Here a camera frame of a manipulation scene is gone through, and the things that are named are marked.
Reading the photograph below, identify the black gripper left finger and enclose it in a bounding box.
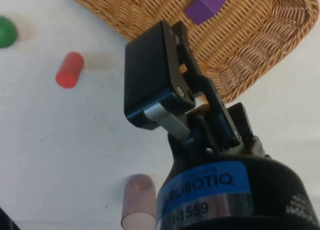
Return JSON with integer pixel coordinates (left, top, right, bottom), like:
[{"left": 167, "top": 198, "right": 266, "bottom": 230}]
[{"left": 123, "top": 20, "right": 241, "bottom": 155}]

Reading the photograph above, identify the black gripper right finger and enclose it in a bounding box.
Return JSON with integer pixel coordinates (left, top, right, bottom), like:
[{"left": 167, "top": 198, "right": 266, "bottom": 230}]
[{"left": 228, "top": 102, "right": 255, "bottom": 148}]

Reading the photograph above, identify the purple triangular block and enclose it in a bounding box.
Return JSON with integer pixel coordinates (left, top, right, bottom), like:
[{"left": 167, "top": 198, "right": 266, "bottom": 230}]
[{"left": 184, "top": 0, "right": 231, "bottom": 26}]

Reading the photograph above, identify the red cylinder block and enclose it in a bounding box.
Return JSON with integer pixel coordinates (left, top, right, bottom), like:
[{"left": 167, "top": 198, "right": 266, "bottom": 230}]
[{"left": 55, "top": 51, "right": 85, "bottom": 90}]

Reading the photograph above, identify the brown wicker basket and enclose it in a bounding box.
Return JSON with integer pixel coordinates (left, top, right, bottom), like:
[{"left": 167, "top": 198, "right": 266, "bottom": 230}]
[{"left": 63, "top": 0, "right": 320, "bottom": 105}]

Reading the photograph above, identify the see-through pink cup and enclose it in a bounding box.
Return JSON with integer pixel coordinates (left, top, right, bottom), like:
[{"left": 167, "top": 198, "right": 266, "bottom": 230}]
[{"left": 120, "top": 173, "right": 157, "bottom": 230}]

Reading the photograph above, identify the green ball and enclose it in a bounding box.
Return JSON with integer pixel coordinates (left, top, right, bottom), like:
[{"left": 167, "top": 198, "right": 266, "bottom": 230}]
[{"left": 0, "top": 15, "right": 19, "bottom": 49}]

